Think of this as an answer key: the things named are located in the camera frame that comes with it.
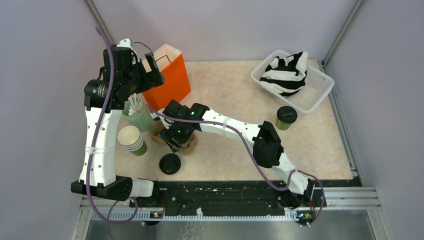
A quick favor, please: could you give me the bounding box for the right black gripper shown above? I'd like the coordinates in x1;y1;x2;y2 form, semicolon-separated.
159;120;193;153

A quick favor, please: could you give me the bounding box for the orange paper bag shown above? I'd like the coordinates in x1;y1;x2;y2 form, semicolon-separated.
142;44;191;111

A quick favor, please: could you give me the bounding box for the stack of black cup lids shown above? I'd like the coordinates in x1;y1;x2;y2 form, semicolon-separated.
159;153;182;175

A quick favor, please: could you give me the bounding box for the stack of green paper cups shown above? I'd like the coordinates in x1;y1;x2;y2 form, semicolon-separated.
117;125;147;156

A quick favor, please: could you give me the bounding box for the green paper coffee cup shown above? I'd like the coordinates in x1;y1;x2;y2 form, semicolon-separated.
275;119;293;131

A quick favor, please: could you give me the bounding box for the black cup lid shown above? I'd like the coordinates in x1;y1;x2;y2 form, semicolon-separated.
276;106;298;124

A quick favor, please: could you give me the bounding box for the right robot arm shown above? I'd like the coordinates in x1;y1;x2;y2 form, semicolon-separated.
151;100;314;206

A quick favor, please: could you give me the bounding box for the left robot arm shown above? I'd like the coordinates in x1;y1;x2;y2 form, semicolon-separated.
70;38;164;207

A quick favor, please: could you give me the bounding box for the brown cardboard cup carrier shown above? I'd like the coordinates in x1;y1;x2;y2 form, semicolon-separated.
149;121;198;155

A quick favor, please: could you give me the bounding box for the green cup with white stirrers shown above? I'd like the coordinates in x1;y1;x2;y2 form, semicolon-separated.
122;93;153;133

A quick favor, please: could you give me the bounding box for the black and white striped cloth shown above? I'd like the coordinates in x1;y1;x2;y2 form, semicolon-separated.
259;51;309;97

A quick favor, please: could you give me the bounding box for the white plastic basket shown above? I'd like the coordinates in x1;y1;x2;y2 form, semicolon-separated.
250;49;335;114

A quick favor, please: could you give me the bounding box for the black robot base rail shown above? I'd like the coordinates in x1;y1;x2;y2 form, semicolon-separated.
136;180;327;217

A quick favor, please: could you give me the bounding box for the white cable duct strip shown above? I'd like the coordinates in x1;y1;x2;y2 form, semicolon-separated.
99;208;299;222

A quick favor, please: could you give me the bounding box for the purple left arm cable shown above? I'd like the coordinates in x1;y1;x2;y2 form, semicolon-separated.
85;26;148;239

